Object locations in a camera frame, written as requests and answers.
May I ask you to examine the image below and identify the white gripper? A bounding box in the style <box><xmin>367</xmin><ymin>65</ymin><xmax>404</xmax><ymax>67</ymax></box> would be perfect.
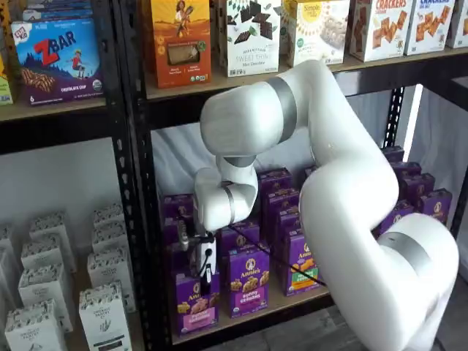
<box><xmin>195</xmin><ymin>232</ymin><xmax>218</xmax><ymax>297</ymax></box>

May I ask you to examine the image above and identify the purple box with pink patch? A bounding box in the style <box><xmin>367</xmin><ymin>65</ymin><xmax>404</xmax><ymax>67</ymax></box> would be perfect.
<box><xmin>174</xmin><ymin>269</ymin><xmax>221</xmax><ymax>336</ymax></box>

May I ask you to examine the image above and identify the purple Annie's snack box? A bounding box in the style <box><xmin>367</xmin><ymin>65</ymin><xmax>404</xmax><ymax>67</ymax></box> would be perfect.
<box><xmin>162</xmin><ymin>216</ymin><xmax>186</xmax><ymax>246</ymax></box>
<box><xmin>381</xmin><ymin>145</ymin><xmax>406</xmax><ymax>164</ymax></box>
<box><xmin>276</xmin><ymin>209</ymin><xmax>305</xmax><ymax>239</ymax></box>
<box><xmin>372</xmin><ymin>200</ymin><xmax>415</xmax><ymax>239</ymax></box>
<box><xmin>161</xmin><ymin>193</ymin><xmax>196</xmax><ymax>222</ymax></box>
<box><xmin>264</xmin><ymin>187</ymin><xmax>302</xmax><ymax>217</ymax></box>
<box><xmin>218</xmin><ymin>220</ymin><xmax>262</xmax><ymax>257</ymax></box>
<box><xmin>257</xmin><ymin>167</ymin><xmax>295</xmax><ymax>195</ymax></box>
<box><xmin>416</xmin><ymin>187</ymin><xmax>453</xmax><ymax>225</ymax></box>
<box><xmin>168</xmin><ymin>240</ymin><xmax>200</xmax><ymax>276</ymax></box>
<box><xmin>390</xmin><ymin>160</ymin><xmax>423</xmax><ymax>178</ymax></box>
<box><xmin>398</xmin><ymin>172</ymin><xmax>437</xmax><ymax>204</ymax></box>

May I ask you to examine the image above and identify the purple box with green patch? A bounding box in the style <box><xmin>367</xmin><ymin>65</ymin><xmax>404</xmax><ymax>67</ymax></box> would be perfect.
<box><xmin>282</xmin><ymin>228</ymin><xmax>327</xmax><ymax>298</ymax></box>

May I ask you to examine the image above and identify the white carton box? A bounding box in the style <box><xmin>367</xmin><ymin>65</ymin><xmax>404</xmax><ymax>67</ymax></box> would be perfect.
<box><xmin>91</xmin><ymin>203</ymin><xmax>127</xmax><ymax>227</ymax></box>
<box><xmin>86</xmin><ymin>247</ymin><xmax>137</xmax><ymax>314</ymax></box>
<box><xmin>19</xmin><ymin>236</ymin><xmax>79</xmax><ymax>275</ymax></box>
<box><xmin>0</xmin><ymin>223</ymin><xmax>17</xmax><ymax>254</ymax></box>
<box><xmin>91</xmin><ymin>219</ymin><xmax>130</xmax><ymax>254</ymax></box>
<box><xmin>78</xmin><ymin>280</ymin><xmax>134</xmax><ymax>351</ymax></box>
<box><xmin>28</xmin><ymin>211</ymin><xmax>76</xmax><ymax>244</ymax></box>
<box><xmin>4</xmin><ymin>298</ymin><xmax>69</xmax><ymax>351</ymax></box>
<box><xmin>18</xmin><ymin>262</ymin><xmax>76</xmax><ymax>335</ymax></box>

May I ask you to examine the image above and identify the black metal shelf rack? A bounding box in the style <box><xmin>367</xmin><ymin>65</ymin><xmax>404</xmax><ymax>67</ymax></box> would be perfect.
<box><xmin>0</xmin><ymin>0</ymin><xmax>132</xmax><ymax>330</ymax></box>
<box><xmin>119</xmin><ymin>0</ymin><xmax>468</xmax><ymax>351</ymax></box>

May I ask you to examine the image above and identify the orange snack box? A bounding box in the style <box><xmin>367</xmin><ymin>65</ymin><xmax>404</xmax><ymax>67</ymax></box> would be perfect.
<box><xmin>150</xmin><ymin>0</ymin><xmax>213</xmax><ymax>89</ymax></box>

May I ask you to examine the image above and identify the white Sweet Thins box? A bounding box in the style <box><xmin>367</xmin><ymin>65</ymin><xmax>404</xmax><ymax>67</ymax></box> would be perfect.
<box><xmin>223</xmin><ymin>0</ymin><xmax>282</xmax><ymax>78</ymax></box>

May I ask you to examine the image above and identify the blue ZBar snack box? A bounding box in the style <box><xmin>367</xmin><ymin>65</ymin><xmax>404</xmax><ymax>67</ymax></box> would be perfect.
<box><xmin>10</xmin><ymin>17</ymin><xmax>105</xmax><ymax>107</ymax></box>

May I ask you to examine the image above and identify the white yellow Simple Mills box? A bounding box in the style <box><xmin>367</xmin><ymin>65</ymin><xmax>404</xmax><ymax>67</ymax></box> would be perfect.
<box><xmin>281</xmin><ymin>0</ymin><xmax>351</xmax><ymax>69</ymax></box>

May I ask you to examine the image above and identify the green yellow snack box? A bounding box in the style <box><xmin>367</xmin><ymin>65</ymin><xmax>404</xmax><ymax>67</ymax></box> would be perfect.
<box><xmin>0</xmin><ymin>36</ymin><xmax>14</xmax><ymax>107</ymax></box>

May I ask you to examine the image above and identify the white crackers box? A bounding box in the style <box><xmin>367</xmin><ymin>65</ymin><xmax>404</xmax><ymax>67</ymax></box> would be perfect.
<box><xmin>348</xmin><ymin>0</ymin><xmax>415</xmax><ymax>63</ymax></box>
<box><xmin>403</xmin><ymin>0</ymin><xmax>456</xmax><ymax>57</ymax></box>

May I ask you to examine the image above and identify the blue snack bar box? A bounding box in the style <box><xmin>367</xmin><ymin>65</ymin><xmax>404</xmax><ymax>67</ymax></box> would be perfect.
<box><xmin>21</xmin><ymin>0</ymin><xmax>94</xmax><ymax>22</ymax></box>

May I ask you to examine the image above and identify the white snack box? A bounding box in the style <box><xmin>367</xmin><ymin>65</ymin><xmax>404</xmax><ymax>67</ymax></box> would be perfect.
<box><xmin>445</xmin><ymin>0</ymin><xmax>468</xmax><ymax>50</ymax></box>

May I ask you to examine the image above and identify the black cable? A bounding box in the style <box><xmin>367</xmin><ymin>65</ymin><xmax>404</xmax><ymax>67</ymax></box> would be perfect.
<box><xmin>203</xmin><ymin>224</ymin><xmax>328</xmax><ymax>287</ymax></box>

